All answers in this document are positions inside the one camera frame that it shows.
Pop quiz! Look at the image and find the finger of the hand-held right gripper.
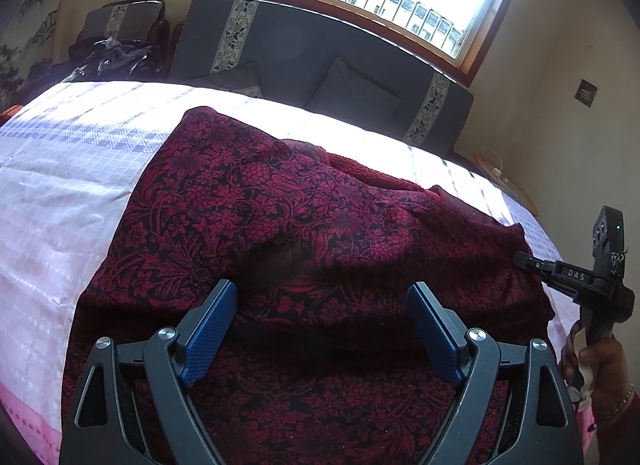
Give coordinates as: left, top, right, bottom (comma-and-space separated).
512, 251, 557, 280

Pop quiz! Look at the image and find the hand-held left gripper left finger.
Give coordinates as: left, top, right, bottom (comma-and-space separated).
59, 279, 239, 465

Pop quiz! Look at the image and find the person's right hand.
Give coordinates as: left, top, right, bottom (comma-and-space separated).
560, 321, 632, 423

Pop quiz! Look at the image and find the dark red floral garment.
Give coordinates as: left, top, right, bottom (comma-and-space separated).
62, 105, 557, 465

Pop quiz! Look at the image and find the person's right forearm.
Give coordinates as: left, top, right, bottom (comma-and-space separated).
580, 385, 640, 465

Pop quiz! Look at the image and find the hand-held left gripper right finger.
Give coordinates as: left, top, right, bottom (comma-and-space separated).
406, 281, 585, 465

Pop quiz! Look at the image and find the white charger with cable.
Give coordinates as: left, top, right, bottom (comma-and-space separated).
481, 148, 507, 178

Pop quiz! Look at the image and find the large grey cushion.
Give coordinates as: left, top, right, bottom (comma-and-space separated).
306, 56, 404, 119

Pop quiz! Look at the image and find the round wooden side table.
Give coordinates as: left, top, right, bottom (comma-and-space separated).
472, 151, 542, 217

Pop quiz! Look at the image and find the pink checked bed sheet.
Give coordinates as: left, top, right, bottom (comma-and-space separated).
0, 80, 593, 465

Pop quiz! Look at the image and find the ink landscape wall painting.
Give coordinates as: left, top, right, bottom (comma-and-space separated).
0, 0, 72, 113

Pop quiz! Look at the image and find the grey padded wooden armchair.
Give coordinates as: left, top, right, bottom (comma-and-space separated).
75, 0, 170, 82

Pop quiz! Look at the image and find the small grey cushion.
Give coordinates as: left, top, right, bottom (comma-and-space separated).
186, 61, 264, 99

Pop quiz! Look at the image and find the dark wall switch plate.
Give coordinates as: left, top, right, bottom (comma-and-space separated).
573, 78, 599, 107

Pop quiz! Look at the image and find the dark bag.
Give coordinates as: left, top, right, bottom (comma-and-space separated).
67, 35, 160, 82

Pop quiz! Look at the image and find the beaded bracelet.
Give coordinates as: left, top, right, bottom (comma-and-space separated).
596, 384, 636, 425

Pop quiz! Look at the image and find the grey sofa with patterned strips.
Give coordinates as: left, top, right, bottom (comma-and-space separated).
167, 0, 475, 157

